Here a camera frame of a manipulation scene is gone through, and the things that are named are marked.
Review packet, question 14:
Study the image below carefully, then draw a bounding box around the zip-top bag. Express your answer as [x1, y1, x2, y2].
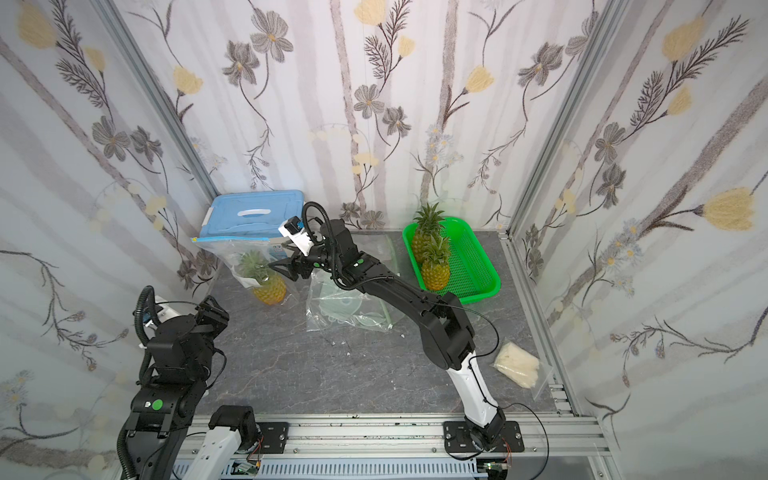
[199, 237, 298, 308]
[352, 234, 397, 269]
[306, 270, 405, 332]

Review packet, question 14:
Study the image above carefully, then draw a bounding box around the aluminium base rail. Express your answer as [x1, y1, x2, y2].
[255, 411, 610, 459]

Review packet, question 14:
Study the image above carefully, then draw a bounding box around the green plastic perforated basket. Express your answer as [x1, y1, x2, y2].
[439, 217, 502, 305]

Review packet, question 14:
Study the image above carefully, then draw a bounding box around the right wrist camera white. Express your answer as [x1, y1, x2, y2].
[278, 216, 314, 256]

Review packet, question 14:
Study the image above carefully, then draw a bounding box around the pineapple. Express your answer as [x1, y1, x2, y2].
[411, 202, 444, 264]
[421, 236, 451, 292]
[236, 250, 287, 306]

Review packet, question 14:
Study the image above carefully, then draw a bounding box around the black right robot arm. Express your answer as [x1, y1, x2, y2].
[269, 201, 506, 451]

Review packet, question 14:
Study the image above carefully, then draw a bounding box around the white perforated cable duct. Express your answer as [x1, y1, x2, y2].
[220, 458, 488, 479]

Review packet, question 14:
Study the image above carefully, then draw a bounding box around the blue lid storage box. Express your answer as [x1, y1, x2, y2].
[198, 190, 304, 240]

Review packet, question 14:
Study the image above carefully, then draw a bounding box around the beige cloth pad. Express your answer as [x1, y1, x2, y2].
[492, 341, 551, 392]

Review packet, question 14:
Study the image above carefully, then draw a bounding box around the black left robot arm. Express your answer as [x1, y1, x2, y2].
[116, 285, 229, 479]

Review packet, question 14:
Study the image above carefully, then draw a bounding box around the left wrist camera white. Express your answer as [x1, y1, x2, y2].
[155, 303, 180, 323]

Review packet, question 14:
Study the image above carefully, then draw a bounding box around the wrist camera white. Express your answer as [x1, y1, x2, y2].
[155, 303, 180, 323]
[278, 216, 314, 256]

